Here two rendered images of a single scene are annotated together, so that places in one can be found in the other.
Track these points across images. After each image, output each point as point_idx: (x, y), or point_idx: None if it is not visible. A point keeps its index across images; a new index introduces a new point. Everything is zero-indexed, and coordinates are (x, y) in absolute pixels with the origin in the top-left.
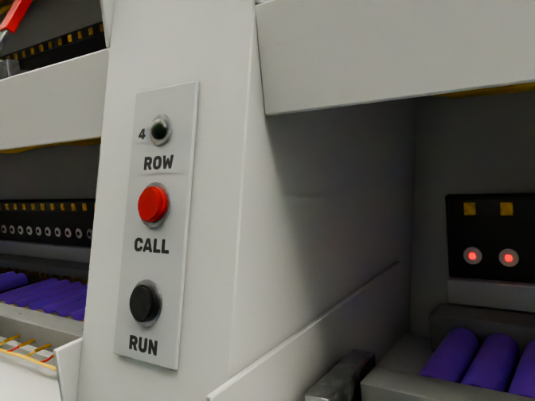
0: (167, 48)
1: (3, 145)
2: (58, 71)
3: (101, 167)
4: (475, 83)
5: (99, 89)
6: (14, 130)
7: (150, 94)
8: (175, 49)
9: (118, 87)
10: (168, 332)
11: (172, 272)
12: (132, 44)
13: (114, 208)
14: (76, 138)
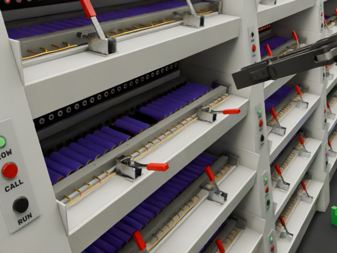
0: (249, 18)
1: (215, 44)
2: (232, 21)
3: (244, 43)
4: (265, 24)
5: (238, 26)
6: (219, 38)
7: (249, 27)
8: (250, 18)
9: (244, 26)
10: None
11: (256, 58)
12: (244, 16)
13: (247, 51)
14: (231, 38)
